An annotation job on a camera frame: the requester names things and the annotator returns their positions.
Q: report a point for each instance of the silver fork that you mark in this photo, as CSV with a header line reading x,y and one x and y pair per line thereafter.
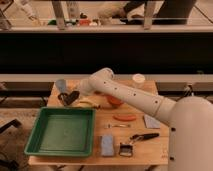
x,y
117,125

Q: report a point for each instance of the orange carrot toy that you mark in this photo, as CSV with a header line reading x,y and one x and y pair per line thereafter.
x,y
125,118

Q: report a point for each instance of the grey blue cloth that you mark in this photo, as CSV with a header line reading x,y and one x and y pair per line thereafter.
x,y
151,123

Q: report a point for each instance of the wooden table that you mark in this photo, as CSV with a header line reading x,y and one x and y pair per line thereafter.
x,y
136,145

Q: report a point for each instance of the white paper cup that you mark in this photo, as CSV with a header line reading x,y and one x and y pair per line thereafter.
x,y
138,80

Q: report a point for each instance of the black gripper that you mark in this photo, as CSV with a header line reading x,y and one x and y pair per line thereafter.
x,y
68,99

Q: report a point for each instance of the black handled brush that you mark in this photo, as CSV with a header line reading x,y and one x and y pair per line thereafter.
x,y
126,149

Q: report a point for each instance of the blue plastic cup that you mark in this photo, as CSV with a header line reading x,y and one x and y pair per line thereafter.
x,y
61,85

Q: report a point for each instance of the blue sponge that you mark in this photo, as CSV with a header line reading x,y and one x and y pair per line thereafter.
x,y
107,145

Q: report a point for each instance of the green plastic tray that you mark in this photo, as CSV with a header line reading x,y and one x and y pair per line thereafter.
x,y
64,132

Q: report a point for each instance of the yellow banana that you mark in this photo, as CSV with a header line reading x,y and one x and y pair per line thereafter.
x,y
87,104

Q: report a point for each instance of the orange bowl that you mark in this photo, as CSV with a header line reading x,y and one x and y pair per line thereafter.
x,y
114,102

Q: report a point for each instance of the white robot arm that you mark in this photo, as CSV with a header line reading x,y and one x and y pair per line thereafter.
x,y
190,120

